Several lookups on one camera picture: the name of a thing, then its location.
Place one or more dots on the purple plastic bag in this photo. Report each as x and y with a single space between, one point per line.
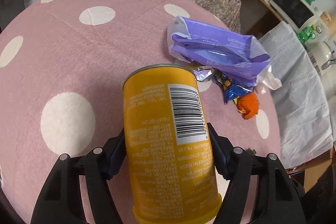
241 57

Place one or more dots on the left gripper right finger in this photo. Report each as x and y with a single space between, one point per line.
276 199

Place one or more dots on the green soda bottle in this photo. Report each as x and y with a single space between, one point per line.
307 33

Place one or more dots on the white sheet cover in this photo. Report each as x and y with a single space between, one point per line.
301 103

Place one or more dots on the blue snack wrapper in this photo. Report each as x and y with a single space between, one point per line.
231 89

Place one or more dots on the white tissue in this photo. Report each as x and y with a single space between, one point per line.
267 79

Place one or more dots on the white electric kettle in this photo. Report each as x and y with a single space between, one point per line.
322 58

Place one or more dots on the yellow cylindrical can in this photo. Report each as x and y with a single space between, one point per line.
170 159

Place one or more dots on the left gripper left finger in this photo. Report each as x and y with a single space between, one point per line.
60 199

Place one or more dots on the white microwave oven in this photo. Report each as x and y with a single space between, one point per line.
300 15

